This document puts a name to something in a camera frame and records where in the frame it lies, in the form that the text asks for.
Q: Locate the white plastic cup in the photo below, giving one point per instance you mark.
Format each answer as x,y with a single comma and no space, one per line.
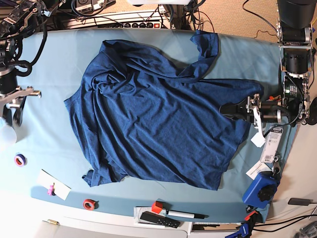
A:
8,137

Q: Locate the clear blister package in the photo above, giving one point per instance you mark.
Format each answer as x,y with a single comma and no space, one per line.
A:
271,145

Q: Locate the white paper label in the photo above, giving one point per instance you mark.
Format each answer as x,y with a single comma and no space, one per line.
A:
257,168

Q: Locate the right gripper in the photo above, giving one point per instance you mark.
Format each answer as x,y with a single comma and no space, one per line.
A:
18,99

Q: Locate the blue clamp bottom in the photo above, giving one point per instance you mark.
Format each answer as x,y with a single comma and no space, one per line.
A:
245,231

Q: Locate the white black marker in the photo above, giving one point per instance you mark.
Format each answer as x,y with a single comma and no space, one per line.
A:
185,214

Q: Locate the orange clamp bottom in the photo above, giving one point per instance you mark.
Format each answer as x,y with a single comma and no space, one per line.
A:
254,216

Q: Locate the orange black utility knife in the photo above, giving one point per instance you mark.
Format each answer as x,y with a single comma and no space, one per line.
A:
276,98

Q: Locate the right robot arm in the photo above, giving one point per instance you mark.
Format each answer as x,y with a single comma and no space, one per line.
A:
24,20

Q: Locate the red tape roll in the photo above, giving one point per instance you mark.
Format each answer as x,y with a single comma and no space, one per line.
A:
89,204

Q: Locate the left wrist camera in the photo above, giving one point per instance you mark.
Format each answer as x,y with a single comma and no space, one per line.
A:
258,140

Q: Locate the dark blue t-shirt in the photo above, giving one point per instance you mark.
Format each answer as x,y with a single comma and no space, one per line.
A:
137,114

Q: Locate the white power strip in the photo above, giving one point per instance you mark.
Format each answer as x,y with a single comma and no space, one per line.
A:
149,19

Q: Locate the black small device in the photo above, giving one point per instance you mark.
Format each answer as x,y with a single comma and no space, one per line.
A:
299,202

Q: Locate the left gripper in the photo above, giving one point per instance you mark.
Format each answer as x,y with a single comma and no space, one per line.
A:
269,111

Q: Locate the pink small toy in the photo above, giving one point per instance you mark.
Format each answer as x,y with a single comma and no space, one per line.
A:
51,190

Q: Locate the black remote control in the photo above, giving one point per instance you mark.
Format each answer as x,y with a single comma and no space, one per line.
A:
160,220

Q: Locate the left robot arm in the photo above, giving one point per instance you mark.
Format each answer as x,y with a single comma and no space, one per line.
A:
297,60

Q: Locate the blue box with knob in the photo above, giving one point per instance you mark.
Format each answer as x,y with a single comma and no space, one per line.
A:
262,190

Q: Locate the red small block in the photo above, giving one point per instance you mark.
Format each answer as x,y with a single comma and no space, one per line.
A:
157,207

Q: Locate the purple tape roll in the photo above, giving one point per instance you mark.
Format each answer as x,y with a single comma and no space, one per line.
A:
20,160

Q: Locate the white card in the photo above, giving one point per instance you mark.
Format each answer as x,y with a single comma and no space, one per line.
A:
45,180

